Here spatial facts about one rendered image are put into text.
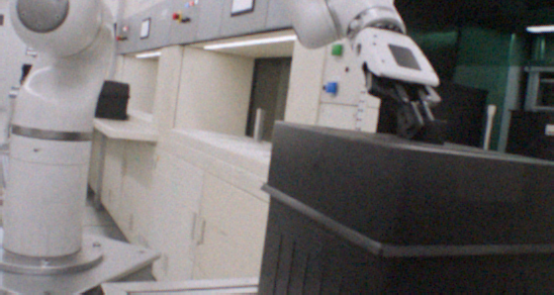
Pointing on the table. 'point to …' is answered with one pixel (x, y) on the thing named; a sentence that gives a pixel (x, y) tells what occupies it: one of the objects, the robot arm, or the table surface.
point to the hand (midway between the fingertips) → (416, 122)
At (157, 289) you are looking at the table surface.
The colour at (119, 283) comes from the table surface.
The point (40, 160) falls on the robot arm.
